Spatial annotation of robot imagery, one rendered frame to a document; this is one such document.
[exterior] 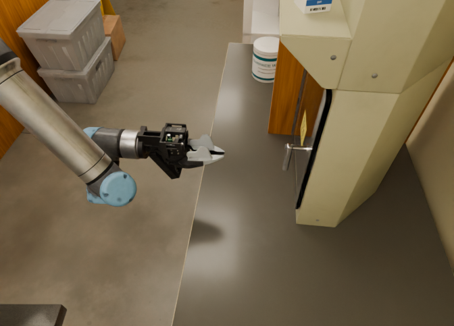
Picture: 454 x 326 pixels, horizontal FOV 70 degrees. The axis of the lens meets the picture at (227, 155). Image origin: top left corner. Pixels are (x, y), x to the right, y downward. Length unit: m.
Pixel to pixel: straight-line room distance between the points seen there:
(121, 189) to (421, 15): 0.62
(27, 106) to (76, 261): 1.49
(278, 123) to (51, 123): 0.74
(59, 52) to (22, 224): 1.26
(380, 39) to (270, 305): 0.63
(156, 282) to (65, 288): 0.49
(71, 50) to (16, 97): 2.06
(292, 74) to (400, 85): 0.46
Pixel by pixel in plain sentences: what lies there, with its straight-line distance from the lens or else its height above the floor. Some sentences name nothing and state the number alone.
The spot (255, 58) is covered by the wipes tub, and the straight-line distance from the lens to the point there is 1.41.
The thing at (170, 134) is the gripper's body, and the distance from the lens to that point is 0.82.
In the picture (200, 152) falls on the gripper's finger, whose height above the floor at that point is 1.18.
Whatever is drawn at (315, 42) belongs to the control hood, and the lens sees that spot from 0.57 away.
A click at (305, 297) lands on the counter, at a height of 0.94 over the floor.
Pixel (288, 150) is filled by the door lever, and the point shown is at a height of 1.20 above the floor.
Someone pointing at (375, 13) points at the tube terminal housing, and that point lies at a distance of 0.57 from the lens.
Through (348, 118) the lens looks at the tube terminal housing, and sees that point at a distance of 0.68.
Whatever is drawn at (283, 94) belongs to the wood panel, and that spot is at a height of 1.12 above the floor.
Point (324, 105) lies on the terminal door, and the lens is 0.66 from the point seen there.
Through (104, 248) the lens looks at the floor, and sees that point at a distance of 2.10.
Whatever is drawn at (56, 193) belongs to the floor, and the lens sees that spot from 2.45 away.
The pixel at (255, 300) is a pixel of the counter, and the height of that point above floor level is 0.94.
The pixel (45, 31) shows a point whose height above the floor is 0.65.
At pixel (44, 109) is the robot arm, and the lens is 0.72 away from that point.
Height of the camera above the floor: 1.77
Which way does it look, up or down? 48 degrees down
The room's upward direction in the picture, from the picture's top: straight up
